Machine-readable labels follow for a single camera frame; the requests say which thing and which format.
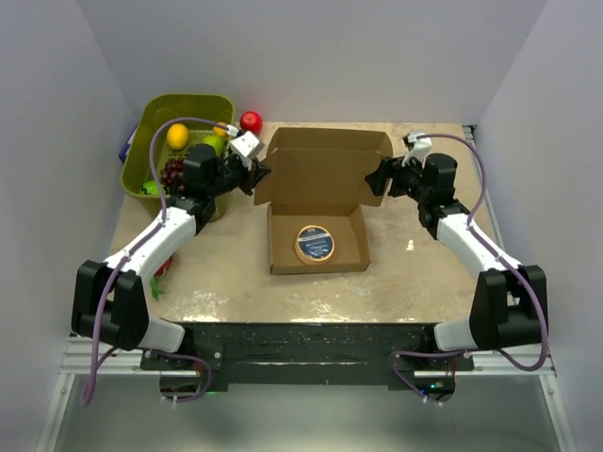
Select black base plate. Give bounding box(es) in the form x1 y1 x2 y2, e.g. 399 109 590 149
141 322 474 394

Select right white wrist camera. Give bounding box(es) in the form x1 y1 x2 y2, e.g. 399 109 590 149
401 131 432 167

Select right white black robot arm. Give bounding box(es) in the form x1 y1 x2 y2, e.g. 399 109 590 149
366 153 547 370

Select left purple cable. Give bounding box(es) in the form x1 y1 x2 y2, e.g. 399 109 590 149
80 117 236 407

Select purple cable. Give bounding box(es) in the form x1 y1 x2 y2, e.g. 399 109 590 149
80 117 236 407
418 133 550 372

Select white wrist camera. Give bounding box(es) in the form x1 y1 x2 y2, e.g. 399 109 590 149
401 131 432 167
229 131 264 170

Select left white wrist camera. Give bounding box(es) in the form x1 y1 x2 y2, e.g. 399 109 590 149
229 131 264 170

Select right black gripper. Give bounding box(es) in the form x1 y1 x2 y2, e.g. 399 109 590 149
365 152 431 203

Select dark purple grapes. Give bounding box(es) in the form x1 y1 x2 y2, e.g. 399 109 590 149
159 158 184 189

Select green pear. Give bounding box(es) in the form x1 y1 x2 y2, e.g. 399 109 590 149
202 135 226 156

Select blue white booklet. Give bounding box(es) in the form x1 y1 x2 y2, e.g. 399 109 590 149
118 124 138 164

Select yellow lemon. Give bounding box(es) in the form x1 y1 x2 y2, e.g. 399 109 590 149
166 123 189 151

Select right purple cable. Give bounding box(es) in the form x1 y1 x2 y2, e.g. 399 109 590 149
418 133 550 372

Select masking tape roll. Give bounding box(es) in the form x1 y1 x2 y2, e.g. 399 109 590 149
294 225 335 265

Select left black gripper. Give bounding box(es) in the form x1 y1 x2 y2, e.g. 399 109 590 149
208 155 271 200

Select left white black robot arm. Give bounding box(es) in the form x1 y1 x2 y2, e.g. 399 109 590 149
71 135 269 369

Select small orange fruit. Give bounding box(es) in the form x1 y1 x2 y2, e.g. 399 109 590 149
213 122 230 141

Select aluminium frame rail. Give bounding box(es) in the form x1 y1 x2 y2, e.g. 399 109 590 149
35 122 580 452

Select green plastic basket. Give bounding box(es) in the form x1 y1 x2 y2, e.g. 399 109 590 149
122 93 236 217

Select pink dragon fruit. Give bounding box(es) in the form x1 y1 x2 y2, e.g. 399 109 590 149
150 256 173 300

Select red apple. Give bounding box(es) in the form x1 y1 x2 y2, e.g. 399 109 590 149
239 110 264 136

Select brown cardboard box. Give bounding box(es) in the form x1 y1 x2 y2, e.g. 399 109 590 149
253 127 393 275

